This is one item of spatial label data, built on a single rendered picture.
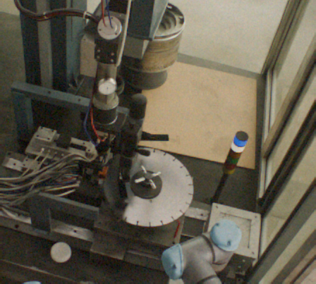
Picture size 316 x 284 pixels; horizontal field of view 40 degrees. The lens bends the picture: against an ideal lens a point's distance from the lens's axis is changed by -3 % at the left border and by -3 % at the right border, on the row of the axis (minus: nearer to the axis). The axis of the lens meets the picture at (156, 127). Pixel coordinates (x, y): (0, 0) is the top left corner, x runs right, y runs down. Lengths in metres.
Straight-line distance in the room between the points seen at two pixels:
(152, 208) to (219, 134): 0.65
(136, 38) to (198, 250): 0.78
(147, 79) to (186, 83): 0.23
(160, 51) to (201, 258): 1.14
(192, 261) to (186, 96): 1.25
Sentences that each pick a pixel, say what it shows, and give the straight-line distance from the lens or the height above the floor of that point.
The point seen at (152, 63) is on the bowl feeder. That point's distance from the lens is 2.00.
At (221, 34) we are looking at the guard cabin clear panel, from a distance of 2.38.
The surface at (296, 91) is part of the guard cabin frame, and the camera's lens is 1.70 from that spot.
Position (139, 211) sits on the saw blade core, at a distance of 1.51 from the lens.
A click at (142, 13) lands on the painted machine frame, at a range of 1.47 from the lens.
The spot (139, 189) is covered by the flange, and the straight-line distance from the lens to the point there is 1.54.
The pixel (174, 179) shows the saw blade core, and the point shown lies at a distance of 1.60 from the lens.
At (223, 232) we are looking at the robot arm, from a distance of 1.08.
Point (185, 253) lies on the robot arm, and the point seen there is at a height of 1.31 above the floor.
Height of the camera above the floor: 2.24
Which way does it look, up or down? 48 degrees down
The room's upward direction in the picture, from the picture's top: 11 degrees clockwise
